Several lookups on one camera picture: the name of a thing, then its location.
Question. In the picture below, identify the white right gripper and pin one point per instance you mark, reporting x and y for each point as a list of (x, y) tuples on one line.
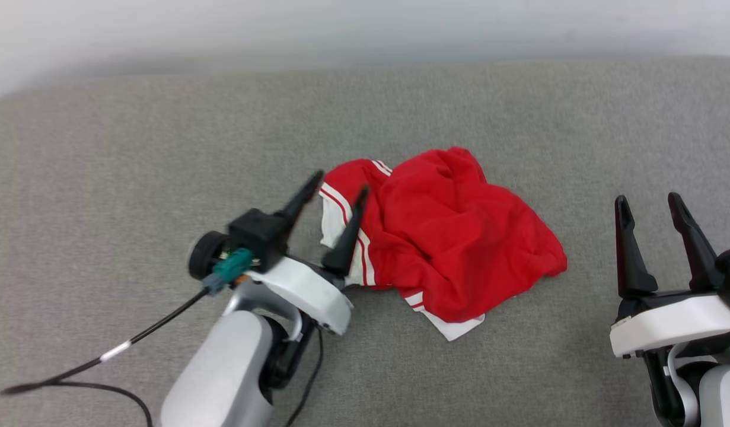
[(673, 323)]

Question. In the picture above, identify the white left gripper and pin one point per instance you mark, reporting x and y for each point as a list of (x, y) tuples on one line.
[(308, 293)]

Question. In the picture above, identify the red basketball jersey number 23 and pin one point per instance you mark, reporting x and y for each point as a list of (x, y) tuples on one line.
[(453, 237)]

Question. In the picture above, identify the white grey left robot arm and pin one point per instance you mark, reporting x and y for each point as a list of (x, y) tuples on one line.
[(234, 367)]

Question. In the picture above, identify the grey fabric sofa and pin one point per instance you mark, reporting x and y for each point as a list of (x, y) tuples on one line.
[(133, 166)]

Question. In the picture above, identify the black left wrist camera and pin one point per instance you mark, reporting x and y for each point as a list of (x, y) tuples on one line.
[(252, 237)]

